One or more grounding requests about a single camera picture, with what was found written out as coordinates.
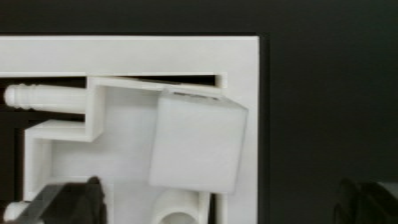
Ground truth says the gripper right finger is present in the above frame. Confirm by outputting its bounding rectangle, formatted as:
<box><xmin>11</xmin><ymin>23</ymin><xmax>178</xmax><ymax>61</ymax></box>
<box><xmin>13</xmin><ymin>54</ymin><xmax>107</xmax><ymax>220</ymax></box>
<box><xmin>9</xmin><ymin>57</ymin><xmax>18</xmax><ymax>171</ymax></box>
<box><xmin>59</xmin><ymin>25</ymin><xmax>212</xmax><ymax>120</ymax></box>
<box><xmin>333</xmin><ymin>179</ymin><xmax>398</xmax><ymax>224</ymax></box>

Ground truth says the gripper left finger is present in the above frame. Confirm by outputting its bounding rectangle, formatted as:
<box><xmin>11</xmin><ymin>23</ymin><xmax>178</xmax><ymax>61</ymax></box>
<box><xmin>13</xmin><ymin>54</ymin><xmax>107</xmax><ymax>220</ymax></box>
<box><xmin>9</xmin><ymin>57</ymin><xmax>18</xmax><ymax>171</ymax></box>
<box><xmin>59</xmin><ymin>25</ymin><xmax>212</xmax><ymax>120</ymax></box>
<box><xmin>13</xmin><ymin>177</ymin><xmax>109</xmax><ymax>224</ymax></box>

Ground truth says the white chair seat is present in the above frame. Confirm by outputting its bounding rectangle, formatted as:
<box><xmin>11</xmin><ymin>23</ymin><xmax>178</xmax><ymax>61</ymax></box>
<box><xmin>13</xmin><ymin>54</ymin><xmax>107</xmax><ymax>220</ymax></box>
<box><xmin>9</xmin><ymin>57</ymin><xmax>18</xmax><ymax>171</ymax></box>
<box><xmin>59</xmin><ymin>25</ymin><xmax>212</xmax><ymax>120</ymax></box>
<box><xmin>6</xmin><ymin>77</ymin><xmax>230</xmax><ymax>224</ymax></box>

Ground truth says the white chair leg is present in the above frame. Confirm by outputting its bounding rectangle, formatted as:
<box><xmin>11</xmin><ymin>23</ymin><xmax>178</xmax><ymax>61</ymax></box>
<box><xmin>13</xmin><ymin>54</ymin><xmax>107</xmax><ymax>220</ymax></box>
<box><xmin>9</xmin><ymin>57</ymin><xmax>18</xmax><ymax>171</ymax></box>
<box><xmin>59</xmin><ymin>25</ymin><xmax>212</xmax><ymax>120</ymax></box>
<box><xmin>150</xmin><ymin>89</ymin><xmax>248</xmax><ymax>193</ymax></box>

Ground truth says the white U-shaped obstacle fence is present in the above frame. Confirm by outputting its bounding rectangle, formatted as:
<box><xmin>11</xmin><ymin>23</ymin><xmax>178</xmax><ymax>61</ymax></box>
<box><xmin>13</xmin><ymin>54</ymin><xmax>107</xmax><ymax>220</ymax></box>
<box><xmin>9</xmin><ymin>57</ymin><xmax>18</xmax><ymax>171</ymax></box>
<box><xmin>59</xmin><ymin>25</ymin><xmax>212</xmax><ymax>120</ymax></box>
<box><xmin>0</xmin><ymin>36</ymin><xmax>260</xmax><ymax>224</ymax></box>

